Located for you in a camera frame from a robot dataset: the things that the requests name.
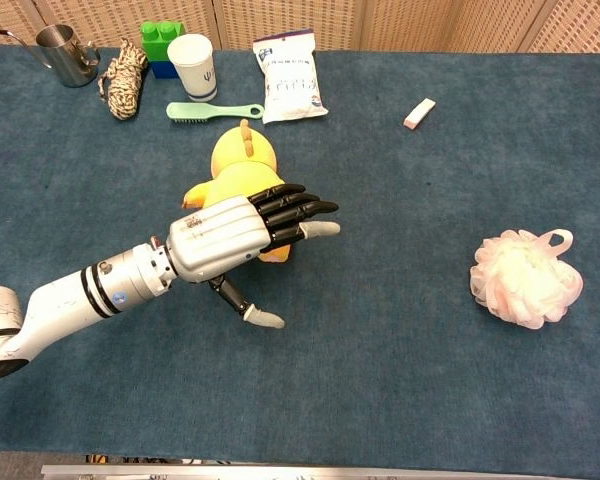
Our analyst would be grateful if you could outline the yellow plush toy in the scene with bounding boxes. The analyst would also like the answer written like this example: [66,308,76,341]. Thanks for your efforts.
[181,118,294,265]

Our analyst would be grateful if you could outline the green plastic building block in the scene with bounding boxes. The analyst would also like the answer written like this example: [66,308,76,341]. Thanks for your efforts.
[140,20,187,63]

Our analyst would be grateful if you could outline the white paper cup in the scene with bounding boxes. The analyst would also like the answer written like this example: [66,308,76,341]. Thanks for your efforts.
[166,33,218,103]

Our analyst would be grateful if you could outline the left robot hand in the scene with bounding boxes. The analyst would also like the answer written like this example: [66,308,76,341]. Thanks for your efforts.
[164,183,342,331]

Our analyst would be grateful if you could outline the blue felt table cloth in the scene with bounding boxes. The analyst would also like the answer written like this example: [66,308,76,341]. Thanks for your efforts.
[0,43,600,474]

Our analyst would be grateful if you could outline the coiled brown white rope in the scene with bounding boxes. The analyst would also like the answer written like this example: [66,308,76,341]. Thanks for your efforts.
[97,38,150,122]

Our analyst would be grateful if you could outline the pale pink bath loofah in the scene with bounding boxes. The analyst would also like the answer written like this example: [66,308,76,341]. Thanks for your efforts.
[468,228,585,331]

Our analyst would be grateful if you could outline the white plastic packet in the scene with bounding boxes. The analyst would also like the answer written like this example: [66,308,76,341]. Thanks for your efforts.
[252,28,330,125]

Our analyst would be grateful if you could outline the steel spouted pitcher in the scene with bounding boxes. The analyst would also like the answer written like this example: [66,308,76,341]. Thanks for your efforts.
[0,24,102,89]

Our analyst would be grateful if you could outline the woven rattan folding screen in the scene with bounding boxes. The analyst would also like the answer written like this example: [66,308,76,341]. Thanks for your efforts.
[0,0,600,54]

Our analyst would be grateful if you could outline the mint green brush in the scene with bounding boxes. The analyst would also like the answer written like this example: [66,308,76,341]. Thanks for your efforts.
[165,101,266,123]

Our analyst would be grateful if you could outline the pink white eraser block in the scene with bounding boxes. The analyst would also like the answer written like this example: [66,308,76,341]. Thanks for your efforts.
[403,98,437,131]

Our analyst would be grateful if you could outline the green blue block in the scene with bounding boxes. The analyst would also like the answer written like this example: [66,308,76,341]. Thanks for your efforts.
[151,59,182,80]

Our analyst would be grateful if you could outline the aluminium frame rail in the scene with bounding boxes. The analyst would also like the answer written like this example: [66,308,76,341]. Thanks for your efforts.
[40,463,600,480]

